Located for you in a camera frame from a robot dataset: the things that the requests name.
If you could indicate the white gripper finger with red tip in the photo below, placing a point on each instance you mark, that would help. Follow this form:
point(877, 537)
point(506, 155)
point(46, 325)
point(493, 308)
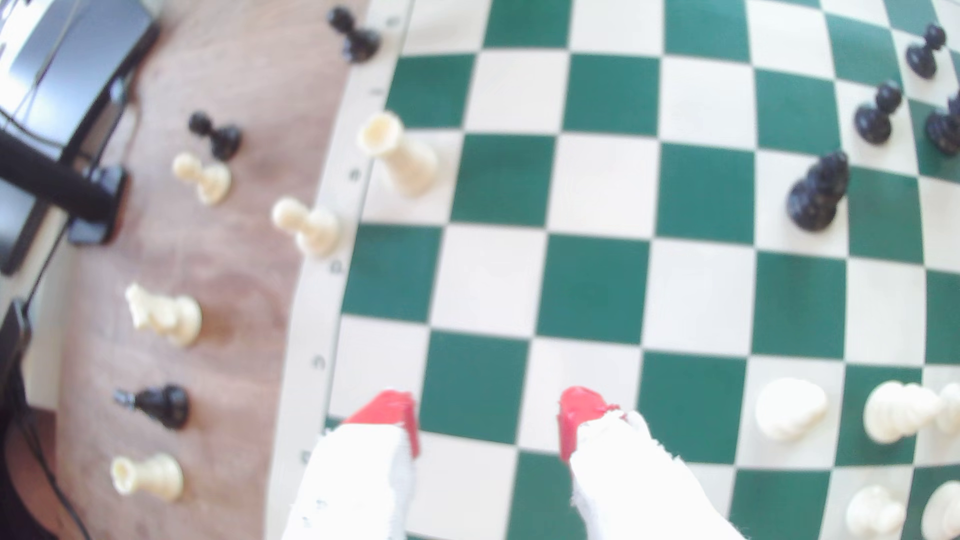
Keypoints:
point(352, 487)
point(630, 487)

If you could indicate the white chess rook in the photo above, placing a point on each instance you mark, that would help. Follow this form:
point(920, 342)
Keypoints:
point(157, 476)
point(409, 165)

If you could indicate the white chess bishop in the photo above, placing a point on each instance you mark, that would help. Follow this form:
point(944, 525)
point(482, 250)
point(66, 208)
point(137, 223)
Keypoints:
point(787, 409)
point(892, 412)

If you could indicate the black chess bishop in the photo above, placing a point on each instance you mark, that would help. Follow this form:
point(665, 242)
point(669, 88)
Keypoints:
point(169, 406)
point(943, 133)
point(814, 202)

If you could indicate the green and cream chess mat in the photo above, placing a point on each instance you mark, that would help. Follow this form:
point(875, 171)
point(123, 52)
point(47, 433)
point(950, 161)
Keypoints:
point(697, 285)

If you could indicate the white chess knight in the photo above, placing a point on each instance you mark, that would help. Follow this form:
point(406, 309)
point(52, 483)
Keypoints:
point(176, 319)

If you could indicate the white chess pawn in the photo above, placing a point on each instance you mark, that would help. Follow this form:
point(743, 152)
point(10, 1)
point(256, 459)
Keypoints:
point(319, 234)
point(874, 514)
point(951, 409)
point(214, 184)

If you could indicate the black chess pawn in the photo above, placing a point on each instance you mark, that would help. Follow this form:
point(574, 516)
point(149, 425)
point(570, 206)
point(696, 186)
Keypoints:
point(225, 141)
point(921, 60)
point(872, 124)
point(362, 45)

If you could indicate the black tube with foot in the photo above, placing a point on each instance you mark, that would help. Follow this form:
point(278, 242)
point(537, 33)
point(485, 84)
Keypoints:
point(45, 180)

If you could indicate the dark grey laptop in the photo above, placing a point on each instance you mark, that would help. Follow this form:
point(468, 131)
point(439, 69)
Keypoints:
point(90, 45)

